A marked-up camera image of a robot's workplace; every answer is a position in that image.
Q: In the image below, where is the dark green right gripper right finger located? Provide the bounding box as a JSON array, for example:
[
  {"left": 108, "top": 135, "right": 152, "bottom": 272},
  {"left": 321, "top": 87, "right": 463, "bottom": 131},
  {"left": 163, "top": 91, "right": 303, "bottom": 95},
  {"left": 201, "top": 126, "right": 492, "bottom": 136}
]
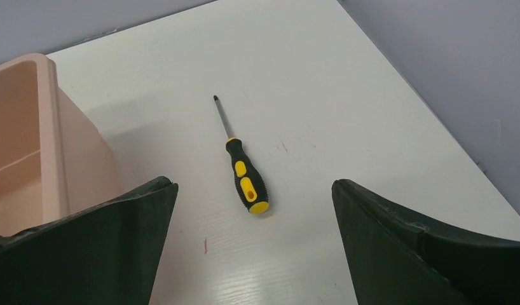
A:
[{"left": 331, "top": 179, "right": 520, "bottom": 304}]

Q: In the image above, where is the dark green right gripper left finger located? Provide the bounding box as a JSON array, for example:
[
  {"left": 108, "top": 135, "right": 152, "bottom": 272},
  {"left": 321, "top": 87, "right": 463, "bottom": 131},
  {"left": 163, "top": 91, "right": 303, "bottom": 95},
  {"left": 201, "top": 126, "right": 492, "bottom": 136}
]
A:
[{"left": 0, "top": 176, "right": 179, "bottom": 304}]

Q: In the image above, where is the pink plastic bin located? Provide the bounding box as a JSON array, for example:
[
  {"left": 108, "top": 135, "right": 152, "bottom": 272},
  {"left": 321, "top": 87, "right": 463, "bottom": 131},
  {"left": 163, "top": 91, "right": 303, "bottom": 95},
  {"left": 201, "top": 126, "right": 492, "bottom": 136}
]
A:
[{"left": 0, "top": 53, "right": 122, "bottom": 236}]

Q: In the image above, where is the black and yellow screwdriver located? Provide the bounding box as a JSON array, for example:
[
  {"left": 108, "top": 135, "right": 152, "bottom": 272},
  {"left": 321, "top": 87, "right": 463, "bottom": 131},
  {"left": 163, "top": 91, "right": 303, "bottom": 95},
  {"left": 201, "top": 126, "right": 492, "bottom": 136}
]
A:
[{"left": 213, "top": 95, "right": 270, "bottom": 215}]

